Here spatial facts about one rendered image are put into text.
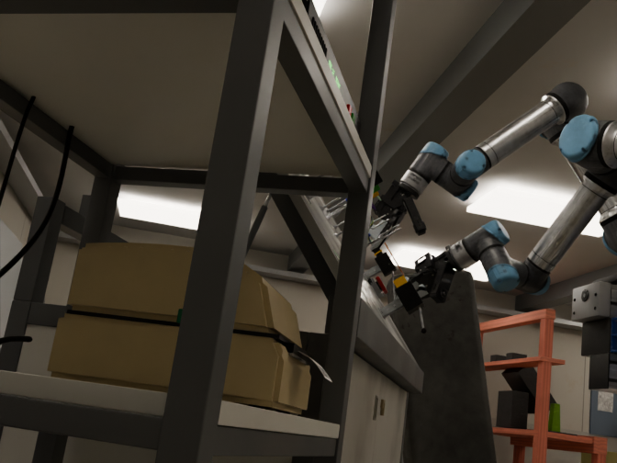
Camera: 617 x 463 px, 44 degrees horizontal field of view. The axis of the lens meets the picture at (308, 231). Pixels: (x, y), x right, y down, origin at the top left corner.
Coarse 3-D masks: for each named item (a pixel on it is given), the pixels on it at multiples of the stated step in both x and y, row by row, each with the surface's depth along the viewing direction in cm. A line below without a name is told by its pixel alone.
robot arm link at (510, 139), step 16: (544, 96) 216; (560, 96) 213; (576, 96) 214; (528, 112) 214; (544, 112) 213; (560, 112) 213; (576, 112) 216; (512, 128) 211; (528, 128) 211; (544, 128) 214; (480, 144) 211; (496, 144) 209; (512, 144) 210; (464, 160) 206; (480, 160) 206; (496, 160) 210; (464, 176) 208
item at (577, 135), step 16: (576, 128) 186; (592, 128) 181; (608, 128) 180; (560, 144) 189; (576, 144) 184; (592, 144) 181; (608, 144) 180; (576, 160) 186; (592, 160) 184; (608, 160) 181
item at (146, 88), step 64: (0, 0) 76; (64, 0) 74; (128, 0) 72; (192, 0) 71; (256, 0) 68; (384, 0) 128; (0, 64) 97; (64, 64) 94; (128, 64) 92; (192, 64) 89; (256, 64) 66; (320, 64) 85; (384, 64) 125; (64, 128) 117; (128, 128) 113; (192, 128) 109; (256, 128) 66; (320, 128) 96; (256, 192) 127; (320, 192) 122; (192, 256) 63; (192, 320) 61; (0, 384) 67; (64, 384) 66; (192, 384) 60; (64, 448) 122; (192, 448) 58; (256, 448) 73; (320, 448) 100
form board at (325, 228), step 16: (304, 208) 130; (320, 224) 141; (336, 224) 243; (320, 240) 128; (336, 240) 170; (336, 256) 129; (336, 272) 125; (368, 288) 193; (368, 304) 144; (384, 320) 175; (400, 336) 228
